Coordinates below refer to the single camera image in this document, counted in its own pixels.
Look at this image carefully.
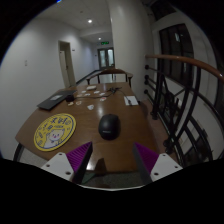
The black computer mouse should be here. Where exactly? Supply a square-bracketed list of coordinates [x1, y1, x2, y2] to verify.
[97, 113, 121, 141]

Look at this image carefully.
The open side doorway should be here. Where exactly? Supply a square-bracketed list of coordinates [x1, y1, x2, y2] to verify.
[58, 40, 77, 89]

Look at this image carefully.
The glazed double door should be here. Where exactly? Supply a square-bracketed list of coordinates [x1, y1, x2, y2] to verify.
[97, 47, 116, 70]

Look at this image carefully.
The round yellow cartoon mouse pad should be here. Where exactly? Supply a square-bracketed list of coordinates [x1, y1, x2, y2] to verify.
[33, 112, 77, 152]

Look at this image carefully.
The black cable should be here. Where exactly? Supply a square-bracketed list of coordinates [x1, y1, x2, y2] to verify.
[105, 86, 123, 98]

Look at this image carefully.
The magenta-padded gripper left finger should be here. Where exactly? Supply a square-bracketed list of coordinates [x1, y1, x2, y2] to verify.
[40, 141, 94, 185]

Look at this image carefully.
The black railing with wooden handrail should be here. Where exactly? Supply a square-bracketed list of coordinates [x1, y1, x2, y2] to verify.
[143, 53, 224, 168]

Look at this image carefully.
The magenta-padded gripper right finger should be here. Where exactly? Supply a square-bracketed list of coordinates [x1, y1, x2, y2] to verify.
[132, 141, 184, 185]

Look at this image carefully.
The white notepad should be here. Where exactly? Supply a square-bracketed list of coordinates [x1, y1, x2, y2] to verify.
[123, 95, 140, 107]

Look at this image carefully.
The dark framed window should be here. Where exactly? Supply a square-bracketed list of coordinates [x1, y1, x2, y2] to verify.
[158, 22, 195, 88]

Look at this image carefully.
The dark grey closed laptop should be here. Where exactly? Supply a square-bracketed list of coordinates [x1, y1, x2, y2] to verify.
[36, 89, 77, 111]

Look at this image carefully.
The wooden armchair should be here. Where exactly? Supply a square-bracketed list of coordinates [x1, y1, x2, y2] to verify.
[86, 67, 134, 87]

